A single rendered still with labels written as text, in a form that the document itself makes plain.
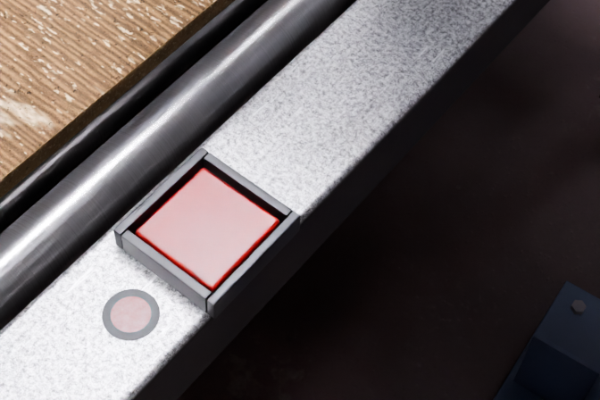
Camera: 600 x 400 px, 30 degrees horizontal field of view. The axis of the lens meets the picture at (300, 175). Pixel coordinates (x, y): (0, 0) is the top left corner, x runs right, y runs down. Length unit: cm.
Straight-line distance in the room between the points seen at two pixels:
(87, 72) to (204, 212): 12
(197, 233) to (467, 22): 25
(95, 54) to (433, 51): 22
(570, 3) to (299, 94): 143
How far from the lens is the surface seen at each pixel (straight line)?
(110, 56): 71
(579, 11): 210
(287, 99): 71
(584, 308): 171
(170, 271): 62
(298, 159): 69
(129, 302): 64
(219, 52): 73
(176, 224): 64
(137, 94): 73
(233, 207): 65
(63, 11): 74
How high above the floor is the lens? 147
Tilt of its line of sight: 55 degrees down
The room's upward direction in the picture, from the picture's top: 4 degrees clockwise
